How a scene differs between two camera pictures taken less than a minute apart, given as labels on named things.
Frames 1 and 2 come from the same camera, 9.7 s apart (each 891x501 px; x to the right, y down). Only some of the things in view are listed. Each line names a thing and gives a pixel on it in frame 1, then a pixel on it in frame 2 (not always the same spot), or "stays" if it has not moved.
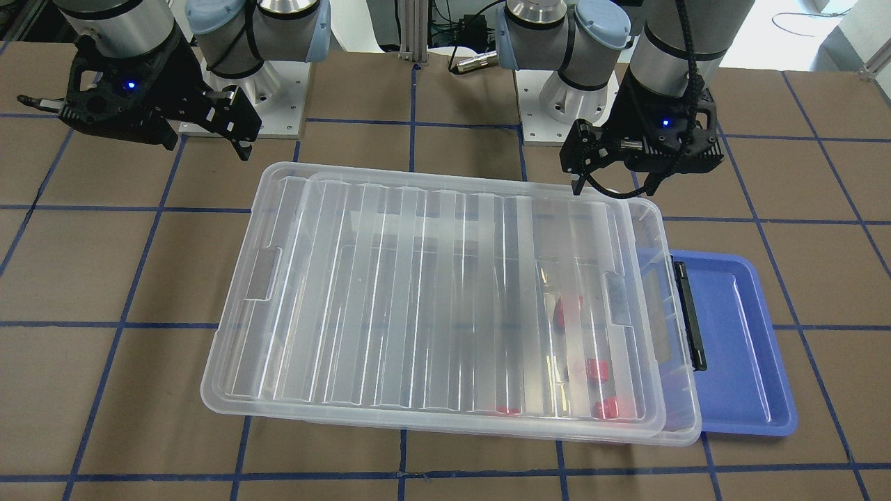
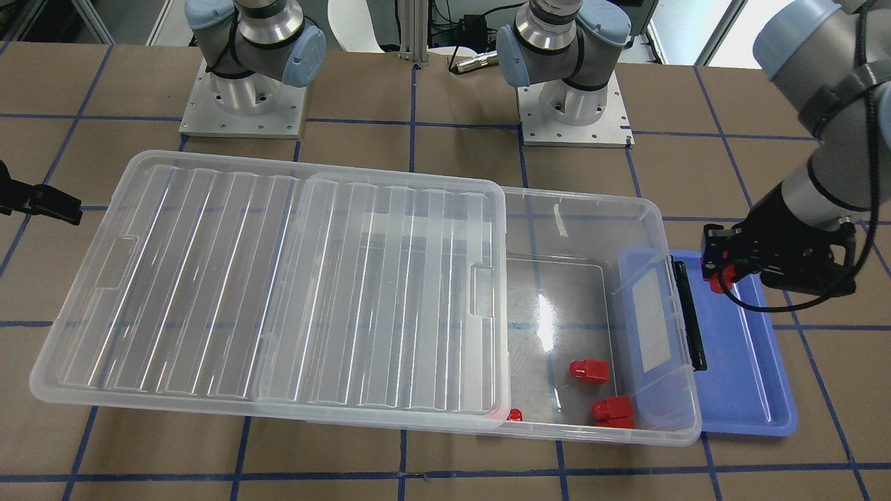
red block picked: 559,316 → 729,275
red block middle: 597,369 stays
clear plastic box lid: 380,298 → 213,280
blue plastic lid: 745,389 stays
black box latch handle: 688,316 stays
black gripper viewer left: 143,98 → 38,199
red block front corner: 607,408 stays
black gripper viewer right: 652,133 → 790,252
